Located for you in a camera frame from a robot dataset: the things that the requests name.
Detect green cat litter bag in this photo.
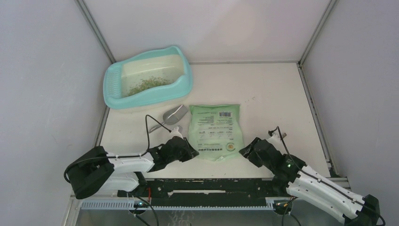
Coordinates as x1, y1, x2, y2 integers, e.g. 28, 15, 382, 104
188, 104, 244, 161

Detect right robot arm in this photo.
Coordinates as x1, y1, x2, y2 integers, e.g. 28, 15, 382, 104
240, 137, 382, 226

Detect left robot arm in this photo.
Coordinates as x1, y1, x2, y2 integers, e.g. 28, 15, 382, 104
64, 136, 199, 199

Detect green litter pellets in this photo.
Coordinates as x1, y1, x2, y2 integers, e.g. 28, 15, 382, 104
127, 76, 172, 96

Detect teal plastic litter box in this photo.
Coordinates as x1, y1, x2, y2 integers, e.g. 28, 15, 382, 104
103, 46, 193, 110

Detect black mounting base bar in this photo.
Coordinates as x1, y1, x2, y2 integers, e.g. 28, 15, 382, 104
117, 178, 290, 206

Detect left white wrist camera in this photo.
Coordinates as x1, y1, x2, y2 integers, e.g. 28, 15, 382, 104
170, 125, 184, 139

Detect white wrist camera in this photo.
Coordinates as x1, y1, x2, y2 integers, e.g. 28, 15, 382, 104
170, 125, 184, 139
266, 130, 282, 146

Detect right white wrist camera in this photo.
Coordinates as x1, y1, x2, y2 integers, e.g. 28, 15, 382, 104
266, 130, 282, 146

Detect right black camera cable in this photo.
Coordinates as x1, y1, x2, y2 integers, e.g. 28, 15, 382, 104
268, 126, 386, 226

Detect white slotted cable duct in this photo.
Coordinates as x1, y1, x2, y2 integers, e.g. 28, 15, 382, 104
80, 200, 275, 210

